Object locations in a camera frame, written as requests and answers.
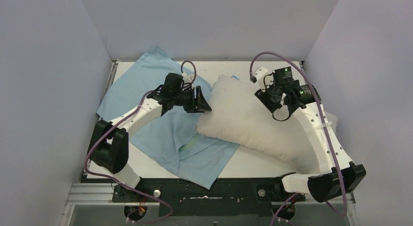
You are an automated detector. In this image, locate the white pillow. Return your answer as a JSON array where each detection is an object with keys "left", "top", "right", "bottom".
[{"left": 196, "top": 75, "right": 320, "bottom": 174}]

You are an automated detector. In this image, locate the green and blue pillowcase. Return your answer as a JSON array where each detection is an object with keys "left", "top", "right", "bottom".
[{"left": 97, "top": 45, "right": 238, "bottom": 189}]

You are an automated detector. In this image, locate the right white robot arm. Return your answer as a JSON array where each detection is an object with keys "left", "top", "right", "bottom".
[{"left": 250, "top": 67, "right": 366, "bottom": 203}]

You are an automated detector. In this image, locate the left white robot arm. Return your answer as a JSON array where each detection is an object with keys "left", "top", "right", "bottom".
[{"left": 86, "top": 73, "right": 212, "bottom": 200}]

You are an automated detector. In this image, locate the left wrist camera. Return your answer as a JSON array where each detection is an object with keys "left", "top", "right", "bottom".
[{"left": 182, "top": 72, "right": 196, "bottom": 84}]

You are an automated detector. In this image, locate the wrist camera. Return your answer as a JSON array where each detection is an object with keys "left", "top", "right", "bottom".
[
  {"left": 182, "top": 72, "right": 196, "bottom": 84},
  {"left": 249, "top": 67, "right": 274, "bottom": 83}
]

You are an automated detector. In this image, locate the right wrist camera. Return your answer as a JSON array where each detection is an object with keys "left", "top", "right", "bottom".
[{"left": 249, "top": 67, "right": 274, "bottom": 83}]

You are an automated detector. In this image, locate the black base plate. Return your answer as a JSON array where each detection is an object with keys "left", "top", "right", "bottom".
[{"left": 112, "top": 177, "right": 305, "bottom": 218}]

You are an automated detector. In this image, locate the aluminium frame rail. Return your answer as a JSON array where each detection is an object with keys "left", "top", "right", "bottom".
[{"left": 59, "top": 60, "right": 120, "bottom": 226}]

